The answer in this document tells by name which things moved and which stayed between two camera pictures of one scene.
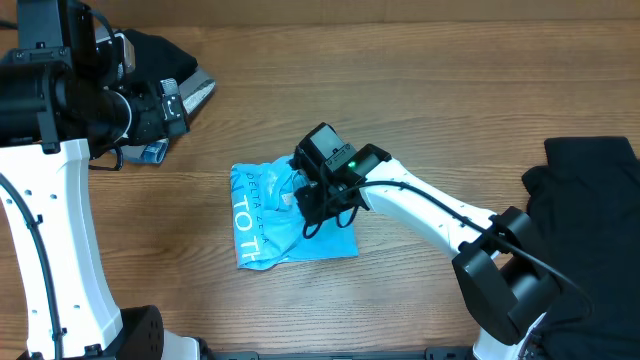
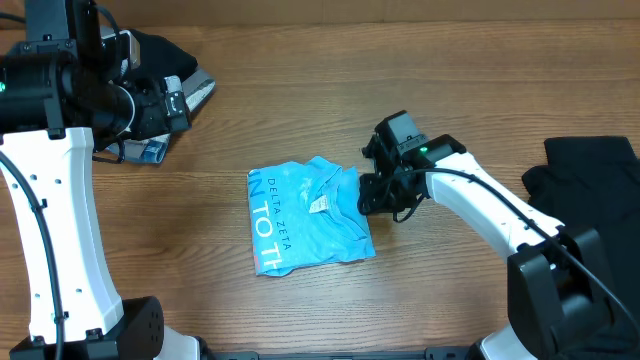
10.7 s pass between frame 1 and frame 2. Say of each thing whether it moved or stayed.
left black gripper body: stayed
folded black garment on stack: stayed
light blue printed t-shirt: moved
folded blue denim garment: stayed
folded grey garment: stayed
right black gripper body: moved
